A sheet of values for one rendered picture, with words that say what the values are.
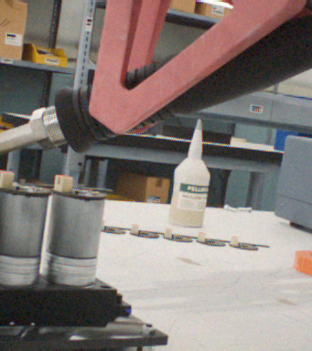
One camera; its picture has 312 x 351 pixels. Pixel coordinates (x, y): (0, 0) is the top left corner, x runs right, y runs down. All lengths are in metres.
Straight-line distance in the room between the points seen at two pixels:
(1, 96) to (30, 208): 4.65
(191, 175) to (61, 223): 0.40
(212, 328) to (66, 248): 0.09
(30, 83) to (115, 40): 4.78
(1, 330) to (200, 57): 0.13
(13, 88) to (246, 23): 4.77
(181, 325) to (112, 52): 0.17
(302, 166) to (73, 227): 0.52
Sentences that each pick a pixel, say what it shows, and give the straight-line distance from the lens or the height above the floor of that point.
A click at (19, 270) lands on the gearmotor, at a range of 0.35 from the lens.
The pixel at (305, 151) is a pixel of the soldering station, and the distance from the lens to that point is 0.86.
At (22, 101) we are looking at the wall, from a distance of 5.04.
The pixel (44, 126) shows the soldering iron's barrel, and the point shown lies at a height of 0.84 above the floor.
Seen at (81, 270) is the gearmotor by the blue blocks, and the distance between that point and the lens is 0.37.
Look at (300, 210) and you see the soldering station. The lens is 0.86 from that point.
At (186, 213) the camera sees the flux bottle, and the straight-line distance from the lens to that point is 0.76.
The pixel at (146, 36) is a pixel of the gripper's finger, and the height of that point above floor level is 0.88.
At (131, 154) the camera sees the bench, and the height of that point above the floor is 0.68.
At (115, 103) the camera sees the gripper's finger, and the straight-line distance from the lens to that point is 0.28.
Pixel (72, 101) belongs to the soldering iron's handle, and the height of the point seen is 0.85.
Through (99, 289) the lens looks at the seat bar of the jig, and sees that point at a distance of 0.37.
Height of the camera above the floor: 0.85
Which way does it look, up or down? 5 degrees down
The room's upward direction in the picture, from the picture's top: 8 degrees clockwise
